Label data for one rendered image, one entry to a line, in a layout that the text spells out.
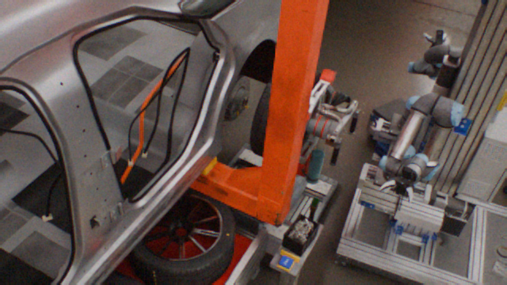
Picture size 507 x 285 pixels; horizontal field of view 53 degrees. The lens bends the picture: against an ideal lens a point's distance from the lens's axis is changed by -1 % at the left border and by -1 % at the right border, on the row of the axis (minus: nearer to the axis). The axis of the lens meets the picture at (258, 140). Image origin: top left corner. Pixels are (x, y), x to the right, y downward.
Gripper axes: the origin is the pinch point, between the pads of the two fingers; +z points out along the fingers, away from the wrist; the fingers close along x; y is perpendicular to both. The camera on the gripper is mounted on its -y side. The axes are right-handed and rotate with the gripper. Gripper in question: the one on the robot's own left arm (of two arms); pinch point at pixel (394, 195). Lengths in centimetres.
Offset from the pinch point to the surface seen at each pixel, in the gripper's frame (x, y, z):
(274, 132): 67, -10, 2
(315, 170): 68, 53, -47
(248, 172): 91, 34, -6
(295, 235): 53, 60, 2
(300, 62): 53, -55, 0
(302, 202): 87, 107, -64
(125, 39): 213, -10, -31
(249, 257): 74, 75, 20
